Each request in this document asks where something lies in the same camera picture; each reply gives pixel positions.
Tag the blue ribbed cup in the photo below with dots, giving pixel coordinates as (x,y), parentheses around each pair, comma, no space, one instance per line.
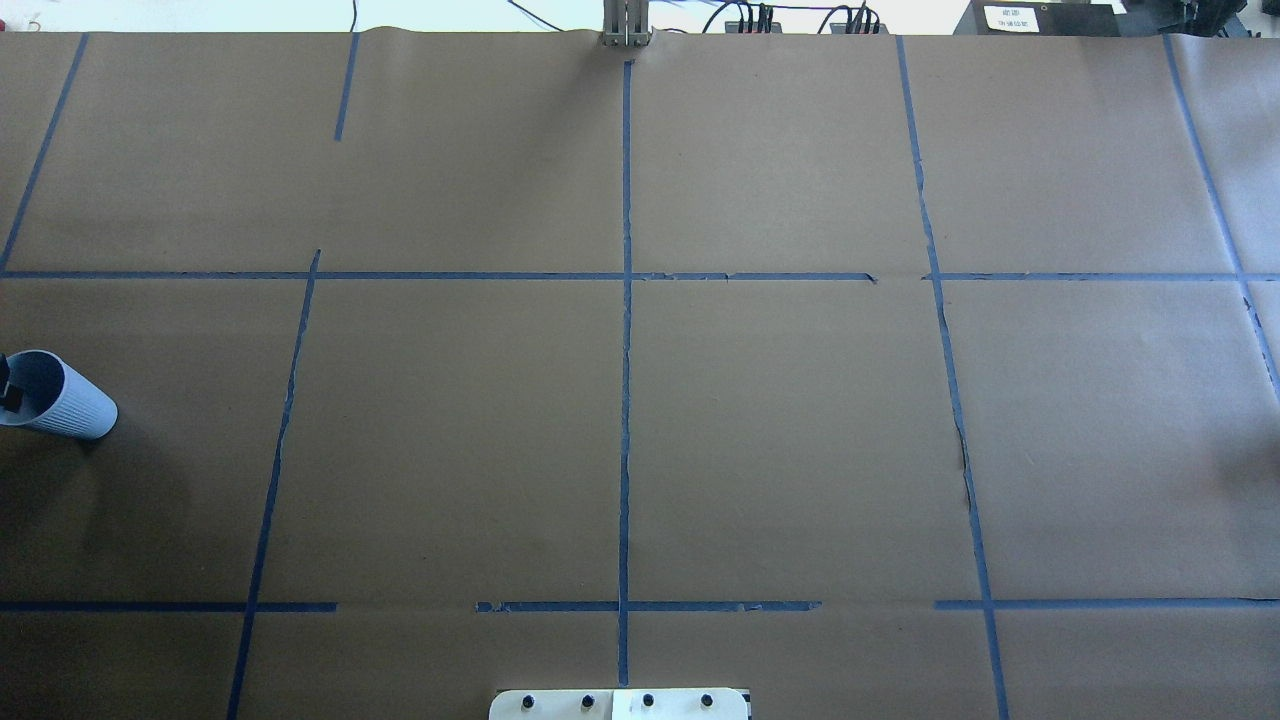
(57,399)

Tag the near orange black connector hub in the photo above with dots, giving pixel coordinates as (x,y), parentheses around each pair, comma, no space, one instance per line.
(861,19)

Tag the orange black connector hub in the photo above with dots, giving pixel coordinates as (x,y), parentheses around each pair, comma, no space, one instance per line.
(861,19)
(742,18)

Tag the far orange black connector hub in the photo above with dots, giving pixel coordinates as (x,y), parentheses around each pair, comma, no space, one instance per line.
(742,18)

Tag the aluminium frame post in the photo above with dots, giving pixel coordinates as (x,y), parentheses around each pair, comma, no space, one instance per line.
(626,23)

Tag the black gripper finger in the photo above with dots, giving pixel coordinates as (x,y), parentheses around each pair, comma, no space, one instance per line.
(11,395)

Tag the white pillar with base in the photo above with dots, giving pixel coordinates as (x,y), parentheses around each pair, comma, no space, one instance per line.
(623,703)

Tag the black box with label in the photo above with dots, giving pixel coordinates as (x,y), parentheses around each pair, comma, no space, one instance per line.
(1038,18)

